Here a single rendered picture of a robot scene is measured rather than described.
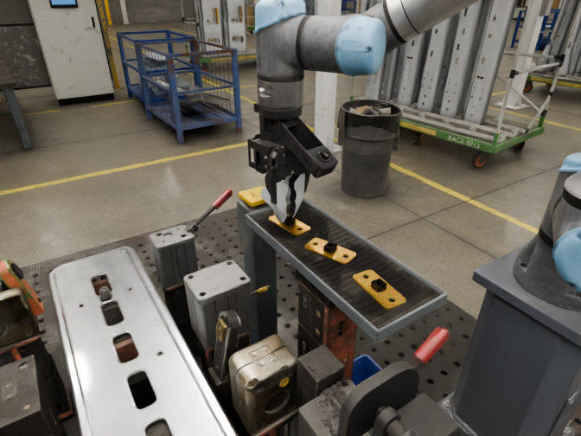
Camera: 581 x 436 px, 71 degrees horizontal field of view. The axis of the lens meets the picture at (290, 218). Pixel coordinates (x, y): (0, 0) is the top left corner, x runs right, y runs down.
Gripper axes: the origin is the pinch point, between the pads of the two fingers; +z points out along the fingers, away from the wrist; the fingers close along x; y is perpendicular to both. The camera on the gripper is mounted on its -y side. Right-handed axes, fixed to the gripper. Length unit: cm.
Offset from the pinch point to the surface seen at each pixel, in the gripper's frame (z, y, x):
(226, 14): 14, 745, -480
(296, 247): 1.8, -6.7, 4.4
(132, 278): 17.9, 25.5, 22.8
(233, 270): 6.8, 0.8, 12.5
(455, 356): 48, -22, -39
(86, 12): -5, 618, -163
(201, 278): 6.8, 2.4, 18.0
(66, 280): 18, 34, 34
